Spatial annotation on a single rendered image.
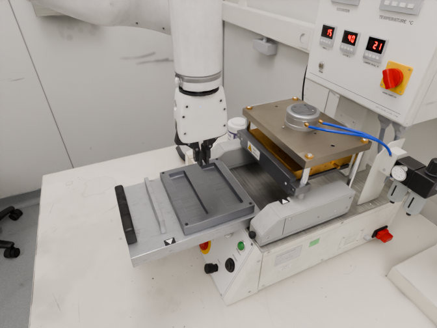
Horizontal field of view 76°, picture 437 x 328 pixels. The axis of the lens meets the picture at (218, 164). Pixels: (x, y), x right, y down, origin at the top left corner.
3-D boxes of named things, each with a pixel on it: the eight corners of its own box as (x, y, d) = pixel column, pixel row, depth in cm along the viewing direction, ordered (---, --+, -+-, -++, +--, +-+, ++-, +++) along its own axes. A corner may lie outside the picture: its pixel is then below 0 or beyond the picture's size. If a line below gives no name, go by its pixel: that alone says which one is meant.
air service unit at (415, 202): (378, 185, 70) (401, 135, 62) (435, 226, 60) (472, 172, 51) (363, 191, 69) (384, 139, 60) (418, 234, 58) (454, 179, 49)
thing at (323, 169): (297, 129, 84) (303, 100, 78) (353, 171, 68) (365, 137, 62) (247, 142, 78) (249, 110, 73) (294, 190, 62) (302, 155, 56)
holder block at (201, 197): (218, 164, 78) (218, 157, 77) (253, 212, 63) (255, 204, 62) (160, 179, 73) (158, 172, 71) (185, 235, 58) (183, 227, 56)
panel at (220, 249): (184, 217, 91) (205, 169, 84) (222, 299, 69) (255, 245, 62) (178, 216, 90) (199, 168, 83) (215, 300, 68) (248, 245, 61)
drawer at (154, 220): (222, 171, 82) (222, 149, 77) (261, 224, 65) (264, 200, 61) (118, 200, 72) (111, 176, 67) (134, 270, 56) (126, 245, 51)
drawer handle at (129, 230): (125, 195, 68) (122, 183, 65) (137, 241, 57) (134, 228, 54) (117, 198, 67) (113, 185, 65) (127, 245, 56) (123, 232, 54)
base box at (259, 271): (311, 173, 111) (321, 135, 100) (394, 245, 83) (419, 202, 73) (182, 213, 93) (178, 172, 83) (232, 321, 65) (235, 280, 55)
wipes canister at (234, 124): (240, 143, 128) (242, 113, 119) (250, 153, 122) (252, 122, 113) (224, 148, 125) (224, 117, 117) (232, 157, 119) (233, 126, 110)
